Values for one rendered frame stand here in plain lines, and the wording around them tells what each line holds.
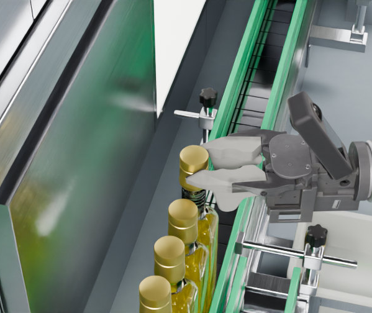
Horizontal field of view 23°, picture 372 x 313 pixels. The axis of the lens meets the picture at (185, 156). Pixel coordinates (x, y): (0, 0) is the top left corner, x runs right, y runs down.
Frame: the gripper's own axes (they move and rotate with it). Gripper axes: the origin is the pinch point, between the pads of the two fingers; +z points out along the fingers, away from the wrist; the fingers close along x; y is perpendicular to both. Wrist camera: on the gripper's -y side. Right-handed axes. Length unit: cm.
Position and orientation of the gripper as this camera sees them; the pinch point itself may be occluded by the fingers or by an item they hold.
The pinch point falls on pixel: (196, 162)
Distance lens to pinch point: 106.0
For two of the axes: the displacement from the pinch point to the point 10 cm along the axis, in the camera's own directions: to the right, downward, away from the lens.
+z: -10.0, 0.2, -0.2
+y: 0.0, 7.1, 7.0
